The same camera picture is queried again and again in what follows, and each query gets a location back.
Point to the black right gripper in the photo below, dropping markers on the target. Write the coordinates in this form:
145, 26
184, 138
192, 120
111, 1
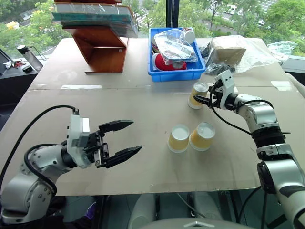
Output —
215, 96

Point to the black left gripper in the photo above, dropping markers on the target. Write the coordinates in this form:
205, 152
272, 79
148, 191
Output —
98, 149

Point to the yellow paper cup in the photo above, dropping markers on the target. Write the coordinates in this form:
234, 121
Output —
201, 138
178, 140
196, 91

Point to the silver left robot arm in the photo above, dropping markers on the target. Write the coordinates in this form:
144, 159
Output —
35, 171

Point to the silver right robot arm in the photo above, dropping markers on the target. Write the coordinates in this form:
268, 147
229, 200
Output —
269, 143

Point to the stack of wrapped boards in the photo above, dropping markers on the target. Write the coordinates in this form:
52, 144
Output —
95, 16

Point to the black bundle under plastic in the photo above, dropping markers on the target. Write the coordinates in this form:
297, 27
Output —
218, 66

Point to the blue plastic bin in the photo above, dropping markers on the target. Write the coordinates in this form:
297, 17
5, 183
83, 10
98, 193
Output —
176, 72

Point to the red round lid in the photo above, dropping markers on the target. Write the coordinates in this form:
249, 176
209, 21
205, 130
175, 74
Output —
159, 63

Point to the clear plastic bag with packets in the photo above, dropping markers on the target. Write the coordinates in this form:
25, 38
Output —
174, 46

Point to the white capped can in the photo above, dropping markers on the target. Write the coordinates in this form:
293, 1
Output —
189, 35

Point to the cardboard box in plastic bag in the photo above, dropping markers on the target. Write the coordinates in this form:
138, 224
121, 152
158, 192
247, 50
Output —
257, 55

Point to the brown wooden shelf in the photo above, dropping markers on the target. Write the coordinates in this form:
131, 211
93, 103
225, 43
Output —
104, 52

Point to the small clear plastic bag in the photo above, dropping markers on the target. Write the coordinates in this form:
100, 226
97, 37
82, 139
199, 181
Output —
282, 48

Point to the grey robot torso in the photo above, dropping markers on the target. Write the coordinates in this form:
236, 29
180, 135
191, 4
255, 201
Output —
186, 212

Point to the small black round object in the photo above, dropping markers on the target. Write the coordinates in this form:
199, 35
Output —
27, 69

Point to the dark side table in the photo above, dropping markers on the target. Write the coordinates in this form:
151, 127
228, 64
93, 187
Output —
14, 83

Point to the clear water bottle black cap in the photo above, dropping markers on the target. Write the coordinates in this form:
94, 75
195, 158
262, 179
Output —
29, 57

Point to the red key bundle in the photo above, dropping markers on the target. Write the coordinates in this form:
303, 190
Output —
17, 64

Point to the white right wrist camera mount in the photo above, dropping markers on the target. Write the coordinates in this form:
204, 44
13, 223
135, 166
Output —
227, 83

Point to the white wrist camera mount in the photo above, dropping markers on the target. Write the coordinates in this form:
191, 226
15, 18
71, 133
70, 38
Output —
227, 83
77, 133

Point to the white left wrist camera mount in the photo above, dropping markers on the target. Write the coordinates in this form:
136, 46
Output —
77, 133

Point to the black window frame post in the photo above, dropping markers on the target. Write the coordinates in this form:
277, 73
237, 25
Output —
172, 13

